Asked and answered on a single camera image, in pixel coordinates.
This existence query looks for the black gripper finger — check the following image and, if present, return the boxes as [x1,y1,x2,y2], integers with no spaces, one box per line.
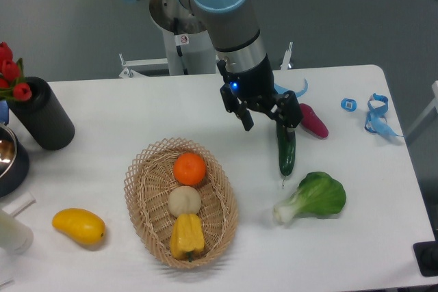
[220,84,254,131]
[255,90,303,129]

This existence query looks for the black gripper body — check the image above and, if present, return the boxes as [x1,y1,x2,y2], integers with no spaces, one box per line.
[217,55,276,105]

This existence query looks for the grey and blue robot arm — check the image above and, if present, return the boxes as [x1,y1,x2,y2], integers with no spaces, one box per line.
[126,0,302,133]

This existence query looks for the woven wicker basket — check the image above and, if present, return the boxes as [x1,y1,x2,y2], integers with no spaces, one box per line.
[124,138,238,269]

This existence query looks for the yellow bell pepper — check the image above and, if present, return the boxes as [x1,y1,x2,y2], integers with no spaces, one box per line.
[170,213,205,261]

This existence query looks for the blue curved strip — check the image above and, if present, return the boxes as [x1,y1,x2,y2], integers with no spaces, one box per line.
[274,79,309,98]

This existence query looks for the green cucumber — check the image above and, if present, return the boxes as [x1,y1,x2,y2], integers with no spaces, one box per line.
[276,123,296,185]

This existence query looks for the small blue tape roll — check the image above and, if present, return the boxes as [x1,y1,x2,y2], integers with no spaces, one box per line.
[340,98,357,112]

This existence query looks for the orange fruit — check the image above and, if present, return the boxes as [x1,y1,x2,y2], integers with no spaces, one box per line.
[173,152,207,186]

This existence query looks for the green bok choy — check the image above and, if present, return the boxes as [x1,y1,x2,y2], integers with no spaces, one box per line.
[273,172,346,224]

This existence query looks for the white steamed bun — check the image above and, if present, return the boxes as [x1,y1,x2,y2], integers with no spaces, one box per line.
[168,186,202,217]

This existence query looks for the black cylindrical vase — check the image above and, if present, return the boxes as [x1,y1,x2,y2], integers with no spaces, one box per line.
[8,77,75,150]

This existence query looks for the yellow mango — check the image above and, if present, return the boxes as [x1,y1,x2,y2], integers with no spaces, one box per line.
[52,208,106,245]

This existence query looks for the black device at table edge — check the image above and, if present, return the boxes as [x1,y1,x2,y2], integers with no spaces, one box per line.
[413,241,437,277]

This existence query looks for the red tulip flowers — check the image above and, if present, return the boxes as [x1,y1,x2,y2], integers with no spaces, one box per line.
[1,42,32,102]

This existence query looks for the dark metal bowl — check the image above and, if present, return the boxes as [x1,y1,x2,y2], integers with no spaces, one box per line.
[1,124,29,197]

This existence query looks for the white paper piece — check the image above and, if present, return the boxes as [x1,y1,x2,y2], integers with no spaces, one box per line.
[2,192,36,217]

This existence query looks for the white plastic bottle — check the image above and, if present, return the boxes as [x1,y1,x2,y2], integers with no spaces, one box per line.
[1,209,34,254]

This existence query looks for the blue ribbon strap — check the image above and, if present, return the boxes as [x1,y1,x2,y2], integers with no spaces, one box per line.
[363,93,404,138]

